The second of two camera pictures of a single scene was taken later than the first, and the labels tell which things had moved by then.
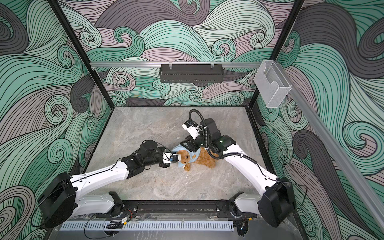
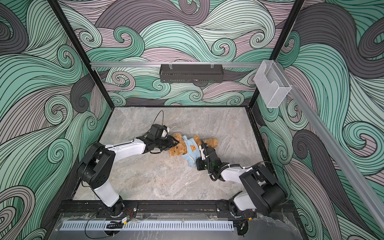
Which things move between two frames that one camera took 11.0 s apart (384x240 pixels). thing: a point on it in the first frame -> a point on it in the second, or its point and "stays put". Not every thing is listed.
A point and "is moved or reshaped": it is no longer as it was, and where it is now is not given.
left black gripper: (162, 149) -> (170, 141)
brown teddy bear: (206, 160) is moved or reshaped
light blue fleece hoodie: (194, 156) is moved or reshaped
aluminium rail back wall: (157, 65) stays put
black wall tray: (191, 73) stays put
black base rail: (175, 208) stays put
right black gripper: (192, 144) -> (198, 164)
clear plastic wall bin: (272, 84) stays put
